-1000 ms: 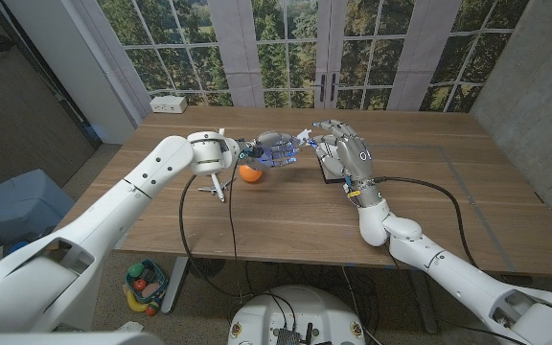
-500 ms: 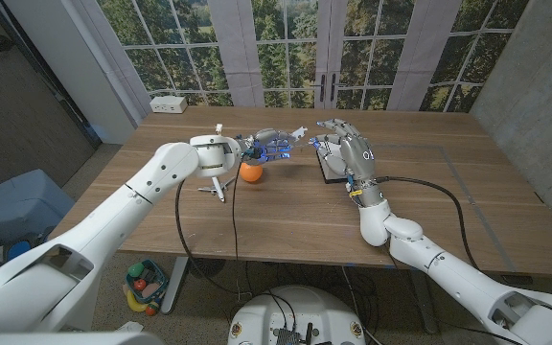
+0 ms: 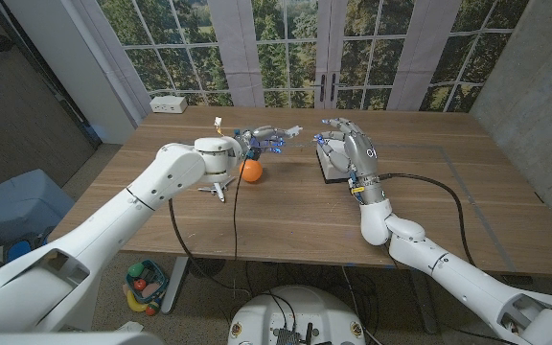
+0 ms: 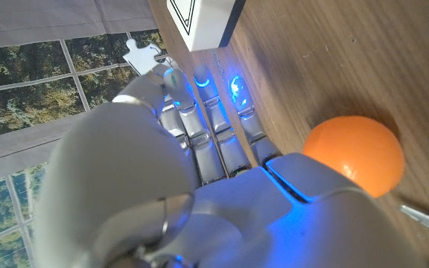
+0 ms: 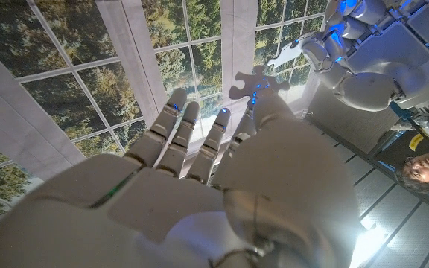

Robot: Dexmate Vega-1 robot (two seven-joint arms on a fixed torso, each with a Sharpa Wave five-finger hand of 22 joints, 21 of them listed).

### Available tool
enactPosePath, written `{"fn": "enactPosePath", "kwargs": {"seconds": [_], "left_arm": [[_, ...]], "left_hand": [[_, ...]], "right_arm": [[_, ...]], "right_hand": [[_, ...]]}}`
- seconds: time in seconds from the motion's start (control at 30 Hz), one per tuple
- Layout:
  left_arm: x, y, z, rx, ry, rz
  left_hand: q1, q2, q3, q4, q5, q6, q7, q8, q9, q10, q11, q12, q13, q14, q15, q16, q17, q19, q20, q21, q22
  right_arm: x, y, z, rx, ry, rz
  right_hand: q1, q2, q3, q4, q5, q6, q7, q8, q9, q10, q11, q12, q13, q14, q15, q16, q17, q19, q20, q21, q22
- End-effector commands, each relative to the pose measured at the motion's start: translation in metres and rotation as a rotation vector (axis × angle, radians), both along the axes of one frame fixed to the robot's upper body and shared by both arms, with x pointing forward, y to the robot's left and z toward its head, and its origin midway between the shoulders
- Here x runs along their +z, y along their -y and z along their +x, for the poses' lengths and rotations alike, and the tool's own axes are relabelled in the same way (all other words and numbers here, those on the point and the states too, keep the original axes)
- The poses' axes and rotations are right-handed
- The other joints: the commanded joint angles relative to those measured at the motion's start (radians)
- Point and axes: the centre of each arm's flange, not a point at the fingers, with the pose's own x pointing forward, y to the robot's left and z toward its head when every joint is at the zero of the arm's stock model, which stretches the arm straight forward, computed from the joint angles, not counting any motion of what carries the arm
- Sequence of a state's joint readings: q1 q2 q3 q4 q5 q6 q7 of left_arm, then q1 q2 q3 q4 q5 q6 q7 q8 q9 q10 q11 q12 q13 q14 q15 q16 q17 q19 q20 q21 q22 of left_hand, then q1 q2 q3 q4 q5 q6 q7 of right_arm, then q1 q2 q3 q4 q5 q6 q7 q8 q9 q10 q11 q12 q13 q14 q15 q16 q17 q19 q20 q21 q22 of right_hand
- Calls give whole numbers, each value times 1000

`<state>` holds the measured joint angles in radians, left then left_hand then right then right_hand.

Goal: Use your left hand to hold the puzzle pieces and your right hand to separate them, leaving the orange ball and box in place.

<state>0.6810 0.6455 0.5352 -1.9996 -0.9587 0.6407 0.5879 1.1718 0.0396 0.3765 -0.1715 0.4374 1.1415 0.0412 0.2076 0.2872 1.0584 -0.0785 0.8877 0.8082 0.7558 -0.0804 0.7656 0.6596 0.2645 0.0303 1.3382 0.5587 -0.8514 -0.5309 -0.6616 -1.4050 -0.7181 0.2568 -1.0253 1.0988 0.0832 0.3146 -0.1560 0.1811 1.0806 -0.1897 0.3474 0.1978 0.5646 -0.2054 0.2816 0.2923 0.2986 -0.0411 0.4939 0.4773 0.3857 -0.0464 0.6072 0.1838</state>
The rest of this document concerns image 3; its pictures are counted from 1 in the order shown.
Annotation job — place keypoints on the white table leg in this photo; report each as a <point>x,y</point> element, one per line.
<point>175,282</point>

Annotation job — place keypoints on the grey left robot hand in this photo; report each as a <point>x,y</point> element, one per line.
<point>264,139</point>

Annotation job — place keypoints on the printed window backdrop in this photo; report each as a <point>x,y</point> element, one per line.
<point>276,48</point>

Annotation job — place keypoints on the blue toy basket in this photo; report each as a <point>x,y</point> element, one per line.
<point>151,278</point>

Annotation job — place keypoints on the blue-grey bin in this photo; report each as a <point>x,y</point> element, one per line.
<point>17,206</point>

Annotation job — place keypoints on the grey toy airplane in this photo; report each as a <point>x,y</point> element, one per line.
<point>219,190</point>

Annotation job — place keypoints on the white power strip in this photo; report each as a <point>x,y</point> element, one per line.
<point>168,104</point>

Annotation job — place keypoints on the grey table leg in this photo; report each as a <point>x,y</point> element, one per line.
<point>424,306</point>

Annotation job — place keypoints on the yellow toy banana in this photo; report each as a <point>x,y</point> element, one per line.
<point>134,304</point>

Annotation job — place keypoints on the round black table foot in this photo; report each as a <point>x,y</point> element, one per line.
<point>206,267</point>

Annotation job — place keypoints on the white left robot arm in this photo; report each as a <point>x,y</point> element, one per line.
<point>161,182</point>

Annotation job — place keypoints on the white box with black base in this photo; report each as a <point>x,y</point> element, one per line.
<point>338,175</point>

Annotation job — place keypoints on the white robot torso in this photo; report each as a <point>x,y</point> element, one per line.
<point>295,311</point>

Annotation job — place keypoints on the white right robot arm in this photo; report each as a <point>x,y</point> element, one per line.
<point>448,273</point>

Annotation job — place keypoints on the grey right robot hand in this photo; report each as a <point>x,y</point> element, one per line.
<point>362,158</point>

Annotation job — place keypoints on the orange ball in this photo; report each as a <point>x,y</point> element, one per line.
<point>250,172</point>

